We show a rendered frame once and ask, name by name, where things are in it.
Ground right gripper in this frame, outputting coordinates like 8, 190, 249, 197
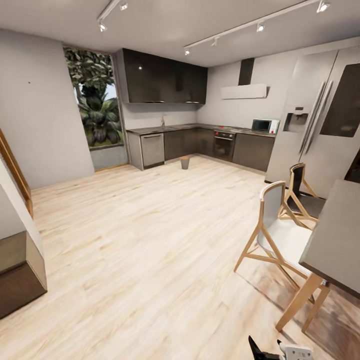
248, 336, 280, 360

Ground trash can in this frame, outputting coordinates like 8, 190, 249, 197
180, 156, 190, 170

